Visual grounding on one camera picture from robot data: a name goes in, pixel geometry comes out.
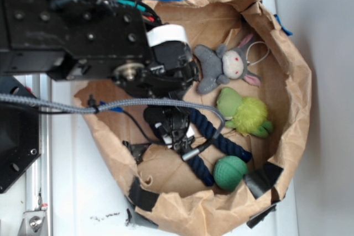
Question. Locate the metal corner bracket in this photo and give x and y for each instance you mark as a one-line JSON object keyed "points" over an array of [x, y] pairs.
{"points": [[33, 223]]}

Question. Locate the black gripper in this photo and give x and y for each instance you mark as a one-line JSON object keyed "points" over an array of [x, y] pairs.
{"points": [[171, 73]]}

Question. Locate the black tape patch right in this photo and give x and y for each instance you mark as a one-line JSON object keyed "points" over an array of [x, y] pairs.
{"points": [[263, 179]]}

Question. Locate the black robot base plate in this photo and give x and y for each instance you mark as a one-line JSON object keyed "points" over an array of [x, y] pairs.
{"points": [[19, 142]]}

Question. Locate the grey plush donkey toy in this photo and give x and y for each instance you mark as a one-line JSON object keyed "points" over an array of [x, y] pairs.
{"points": [[222, 65]]}

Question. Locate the black tape patch bottom-left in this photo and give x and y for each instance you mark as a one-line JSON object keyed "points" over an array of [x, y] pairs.
{"points": [[138, 197]]}

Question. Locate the green rubber ball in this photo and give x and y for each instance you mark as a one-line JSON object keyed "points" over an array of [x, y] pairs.
{"points": [[229, 171]]}

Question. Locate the white label tape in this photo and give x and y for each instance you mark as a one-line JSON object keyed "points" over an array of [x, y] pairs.
{"points": [[165, 33]]}

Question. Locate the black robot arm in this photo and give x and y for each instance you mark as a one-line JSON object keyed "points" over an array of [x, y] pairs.
{"points": [[119, 40]]}

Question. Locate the green fuzzy plush turtle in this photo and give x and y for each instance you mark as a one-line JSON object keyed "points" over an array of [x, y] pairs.
{"points": [[247, 115]]}

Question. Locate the aluminium extrusion rail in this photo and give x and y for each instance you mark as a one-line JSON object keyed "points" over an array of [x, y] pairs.
{"points": [[38, 183]]}

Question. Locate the brown paper bag bin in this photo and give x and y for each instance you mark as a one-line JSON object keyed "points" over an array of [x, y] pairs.
{"points": [[185, 205]]}

